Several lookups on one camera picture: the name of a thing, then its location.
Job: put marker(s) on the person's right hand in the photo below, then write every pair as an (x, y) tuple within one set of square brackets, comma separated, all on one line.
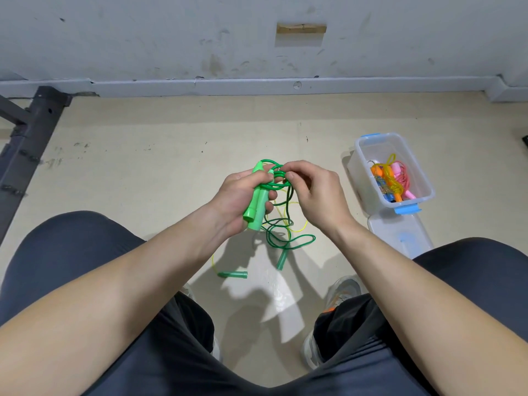
[(322, 198)]

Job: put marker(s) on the person's left hand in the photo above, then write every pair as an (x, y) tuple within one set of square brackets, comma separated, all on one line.
[(235, 202)]

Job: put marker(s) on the clear storage box blue latches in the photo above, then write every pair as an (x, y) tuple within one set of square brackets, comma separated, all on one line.
[(375, 147)]

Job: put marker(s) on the person's left forearm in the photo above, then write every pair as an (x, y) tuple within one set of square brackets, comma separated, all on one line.
[(91, 301)]

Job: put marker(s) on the person's right forearm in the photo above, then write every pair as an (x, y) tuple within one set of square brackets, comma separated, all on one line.
[(437, 309)]

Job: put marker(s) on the clear plastic box lid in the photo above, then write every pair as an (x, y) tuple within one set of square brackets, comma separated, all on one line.
[(404, 235)]

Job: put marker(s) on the grey right shoe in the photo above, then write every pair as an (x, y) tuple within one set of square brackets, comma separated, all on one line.
[(340, 291)]

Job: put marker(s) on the grey shoe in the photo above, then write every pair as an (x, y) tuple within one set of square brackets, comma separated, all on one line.
[(216, 346), (340, 291)]

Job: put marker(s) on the grey left shoe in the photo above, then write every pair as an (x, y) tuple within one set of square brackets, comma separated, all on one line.
[(216, 346)]

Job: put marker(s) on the black shorts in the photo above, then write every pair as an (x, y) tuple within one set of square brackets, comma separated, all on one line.
[(49, 251)]

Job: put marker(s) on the small wooden wall block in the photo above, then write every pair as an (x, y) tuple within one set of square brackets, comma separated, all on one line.
[(301, 29)]

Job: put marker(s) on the black metal rack frame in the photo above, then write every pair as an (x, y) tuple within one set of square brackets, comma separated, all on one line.
[(25, 144)]

